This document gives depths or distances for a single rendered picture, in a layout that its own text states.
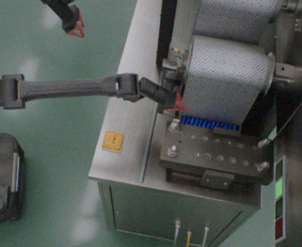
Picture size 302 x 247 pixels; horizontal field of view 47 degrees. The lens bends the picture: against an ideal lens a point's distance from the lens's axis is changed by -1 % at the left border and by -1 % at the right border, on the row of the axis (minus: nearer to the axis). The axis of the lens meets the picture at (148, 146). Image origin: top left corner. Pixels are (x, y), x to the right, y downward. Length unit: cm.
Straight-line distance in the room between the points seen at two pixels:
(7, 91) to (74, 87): 21
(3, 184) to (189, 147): 123
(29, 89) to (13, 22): 209
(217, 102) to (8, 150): 139
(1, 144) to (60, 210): 53
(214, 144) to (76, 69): 173
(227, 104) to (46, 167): 147
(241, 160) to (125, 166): 43
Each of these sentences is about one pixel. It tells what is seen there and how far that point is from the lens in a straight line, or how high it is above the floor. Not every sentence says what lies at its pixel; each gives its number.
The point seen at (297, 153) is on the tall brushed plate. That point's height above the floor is 130.
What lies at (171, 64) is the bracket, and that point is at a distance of 124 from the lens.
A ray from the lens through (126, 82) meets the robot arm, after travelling 115.
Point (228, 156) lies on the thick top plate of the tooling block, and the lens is 126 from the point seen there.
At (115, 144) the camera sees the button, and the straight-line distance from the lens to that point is 135.
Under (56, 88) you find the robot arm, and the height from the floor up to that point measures 121.
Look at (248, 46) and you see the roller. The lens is 130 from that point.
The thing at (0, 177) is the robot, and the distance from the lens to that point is 216.
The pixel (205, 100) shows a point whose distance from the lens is 122.
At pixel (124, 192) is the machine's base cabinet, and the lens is 142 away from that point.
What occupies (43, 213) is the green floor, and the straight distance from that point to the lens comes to 228.
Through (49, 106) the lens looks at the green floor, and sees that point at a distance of 262.
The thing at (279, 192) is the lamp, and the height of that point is 119.
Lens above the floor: 212
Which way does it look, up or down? 62 degrees down
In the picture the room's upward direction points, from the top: 6 degrees clockwise
